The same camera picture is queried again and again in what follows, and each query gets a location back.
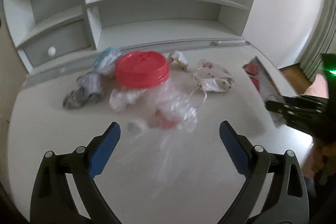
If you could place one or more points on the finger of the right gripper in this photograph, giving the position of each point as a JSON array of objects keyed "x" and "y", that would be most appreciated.
[{"x": 298, "y": 106}]

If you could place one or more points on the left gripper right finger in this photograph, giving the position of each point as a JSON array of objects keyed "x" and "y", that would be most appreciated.
[{"x": 286, "y": 201}]

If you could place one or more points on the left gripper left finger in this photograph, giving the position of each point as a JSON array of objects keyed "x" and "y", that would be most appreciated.
[{"x": 52, "y": 201}]

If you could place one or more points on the red and white package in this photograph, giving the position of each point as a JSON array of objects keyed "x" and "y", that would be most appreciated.
[{"x": 262, "y": 81}]

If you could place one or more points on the white tape roll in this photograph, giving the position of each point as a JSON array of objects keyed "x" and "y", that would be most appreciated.
[{"x": 137, "y": 126}]

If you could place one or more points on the grey window curtain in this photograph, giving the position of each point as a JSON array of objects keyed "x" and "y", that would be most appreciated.
[{"x": 321, "y": 41}]

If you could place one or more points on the grey crumpled sock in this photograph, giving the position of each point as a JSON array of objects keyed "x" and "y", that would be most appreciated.
[{"x": 89, "y": 91}]

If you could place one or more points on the crumpled white tissue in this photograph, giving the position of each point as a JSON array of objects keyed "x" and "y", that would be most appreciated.
[{"x": 121, "y": 97}]

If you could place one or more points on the patterned white face mask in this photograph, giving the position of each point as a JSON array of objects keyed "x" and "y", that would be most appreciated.
[{"x": 211, "y": 78}]

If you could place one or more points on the white cloth with blue trim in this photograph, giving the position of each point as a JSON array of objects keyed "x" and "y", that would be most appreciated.
[{"x": 105, "y": 64}]

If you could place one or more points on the grey drawer with white knob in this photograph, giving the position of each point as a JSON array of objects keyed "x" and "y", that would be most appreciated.
[{"x": 67, "y": 39}]

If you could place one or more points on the small crumpled white wrapper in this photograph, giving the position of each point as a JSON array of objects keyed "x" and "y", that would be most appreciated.
[{"x": 177, "y": 56}]

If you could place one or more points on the white desk shelf hutch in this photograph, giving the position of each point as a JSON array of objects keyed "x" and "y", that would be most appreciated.
[{"x": 131, "y": 1}]

